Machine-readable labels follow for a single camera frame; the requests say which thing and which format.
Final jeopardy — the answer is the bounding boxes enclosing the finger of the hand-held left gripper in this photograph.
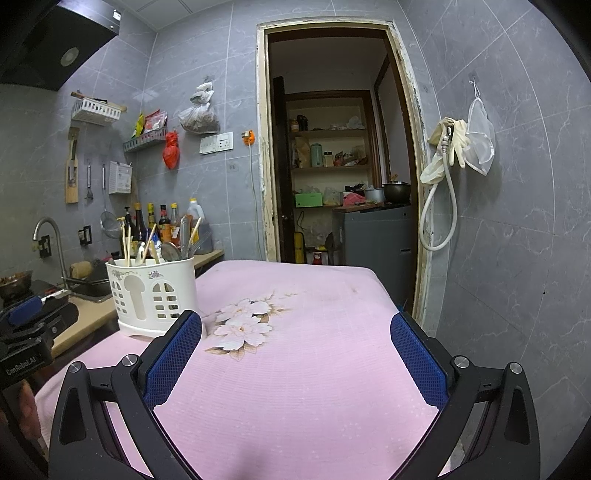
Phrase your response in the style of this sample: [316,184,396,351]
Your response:
[0,296,44,331]
[18,299,79,345]

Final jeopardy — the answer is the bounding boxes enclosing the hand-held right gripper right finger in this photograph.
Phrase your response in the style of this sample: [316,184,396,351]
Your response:
[390,311,541,480]

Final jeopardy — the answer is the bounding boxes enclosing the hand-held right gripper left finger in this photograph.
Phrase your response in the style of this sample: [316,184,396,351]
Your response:
[48,309,203,480]

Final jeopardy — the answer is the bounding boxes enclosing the white plastic cutlery holder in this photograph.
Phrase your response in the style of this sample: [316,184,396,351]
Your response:
[106,255,199,341]

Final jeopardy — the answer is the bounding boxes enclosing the grey metal cutlery piece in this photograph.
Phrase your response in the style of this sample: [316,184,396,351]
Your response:
[179,214,193,260]

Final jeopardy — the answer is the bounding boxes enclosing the person's left hand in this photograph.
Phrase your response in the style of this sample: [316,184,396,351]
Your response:
[13,382,41,445]

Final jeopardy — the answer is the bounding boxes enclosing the dark cooking pan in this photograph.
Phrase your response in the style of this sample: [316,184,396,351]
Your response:
[0,270,34,304]

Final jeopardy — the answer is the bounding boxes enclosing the kitchen sink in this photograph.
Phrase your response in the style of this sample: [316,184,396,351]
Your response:
[64,272,112,299]

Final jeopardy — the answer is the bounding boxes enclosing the metal kitchen faucet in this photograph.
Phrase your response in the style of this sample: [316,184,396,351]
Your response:
[32,216,70,289]

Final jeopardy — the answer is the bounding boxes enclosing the metal mesh strainer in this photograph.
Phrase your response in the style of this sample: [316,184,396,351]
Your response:
[99,209,120,239]

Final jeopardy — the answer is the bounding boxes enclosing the grey cabinet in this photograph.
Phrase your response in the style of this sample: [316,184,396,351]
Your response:
[332,204,414,306]

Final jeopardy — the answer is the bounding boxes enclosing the pink floral tablecloth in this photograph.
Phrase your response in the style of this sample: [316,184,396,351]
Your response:
[34,259,445,480]

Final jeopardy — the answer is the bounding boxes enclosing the black cooking pot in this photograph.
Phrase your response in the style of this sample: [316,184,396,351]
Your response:
[382,180,412,206]

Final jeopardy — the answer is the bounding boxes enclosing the red plastic bag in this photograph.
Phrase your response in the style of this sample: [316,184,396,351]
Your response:
[162,130,180,171]

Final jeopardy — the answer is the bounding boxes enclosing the wooden shelf unit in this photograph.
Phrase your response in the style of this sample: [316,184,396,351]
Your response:
[283,89,382,209]

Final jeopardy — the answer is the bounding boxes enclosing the red white snack packet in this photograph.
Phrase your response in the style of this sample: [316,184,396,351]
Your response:
[144,109,167,135]

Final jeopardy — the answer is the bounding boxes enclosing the cream rubber gloves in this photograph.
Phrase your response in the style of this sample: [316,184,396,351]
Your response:
[420,117,470,186]

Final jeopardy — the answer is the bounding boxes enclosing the white mesh bag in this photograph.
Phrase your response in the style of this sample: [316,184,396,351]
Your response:
[465,80,496,176]

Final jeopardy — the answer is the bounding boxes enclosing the clear bag of dried goods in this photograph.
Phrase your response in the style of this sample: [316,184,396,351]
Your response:
[177,79,221,136]

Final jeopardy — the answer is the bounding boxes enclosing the black range hood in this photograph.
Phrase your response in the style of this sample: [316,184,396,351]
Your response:
[0,0,122,92]

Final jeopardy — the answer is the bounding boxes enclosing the wooden wall knife holder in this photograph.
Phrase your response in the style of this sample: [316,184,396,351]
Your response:
[64,127,81,205]

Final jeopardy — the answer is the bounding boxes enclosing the white flexible hose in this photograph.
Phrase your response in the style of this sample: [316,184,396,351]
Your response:
[419,127,458,253]

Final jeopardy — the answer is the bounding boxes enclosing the white wall box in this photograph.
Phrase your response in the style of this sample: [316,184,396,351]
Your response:
[109,160,134,195]

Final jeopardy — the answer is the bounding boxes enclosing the metal wall shelf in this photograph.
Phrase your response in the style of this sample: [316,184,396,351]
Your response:
[122,127,170,153]

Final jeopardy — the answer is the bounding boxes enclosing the white plastic wall basket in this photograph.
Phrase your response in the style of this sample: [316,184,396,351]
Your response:
[70,91,127,127]

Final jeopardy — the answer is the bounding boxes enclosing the white wall switch panel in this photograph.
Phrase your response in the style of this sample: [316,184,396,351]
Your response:
[199,131,235,155]

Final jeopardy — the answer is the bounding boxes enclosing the cream door frame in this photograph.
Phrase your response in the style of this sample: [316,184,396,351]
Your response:
[255,20,435,334]

